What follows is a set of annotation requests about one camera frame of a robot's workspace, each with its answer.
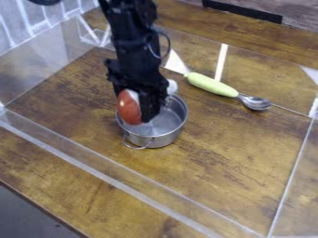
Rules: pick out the black bar at back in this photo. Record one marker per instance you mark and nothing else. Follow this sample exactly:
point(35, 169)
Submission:
point(243, 11)

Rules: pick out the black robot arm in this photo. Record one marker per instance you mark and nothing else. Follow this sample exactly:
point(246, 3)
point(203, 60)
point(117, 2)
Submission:
point(129, 17)

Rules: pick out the green handled metal spoon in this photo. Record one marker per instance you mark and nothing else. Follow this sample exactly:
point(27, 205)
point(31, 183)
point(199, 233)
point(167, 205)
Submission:
point(216, 87)

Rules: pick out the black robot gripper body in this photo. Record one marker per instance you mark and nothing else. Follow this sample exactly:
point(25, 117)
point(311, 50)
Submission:
point(135, 68)

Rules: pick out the red and white plush mushroom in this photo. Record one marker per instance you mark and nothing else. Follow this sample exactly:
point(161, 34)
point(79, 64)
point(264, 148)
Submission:
point(127, 103)

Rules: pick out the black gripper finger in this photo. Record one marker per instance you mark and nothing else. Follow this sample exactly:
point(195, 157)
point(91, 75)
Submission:
point(151, 100)

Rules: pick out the small silver metal pot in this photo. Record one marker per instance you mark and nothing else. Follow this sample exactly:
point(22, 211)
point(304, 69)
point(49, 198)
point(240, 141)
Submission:
point(161, 130)

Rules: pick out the clear acrylic enclosure wall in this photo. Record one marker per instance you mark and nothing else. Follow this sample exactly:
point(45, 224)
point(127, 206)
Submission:
point(236, 178)

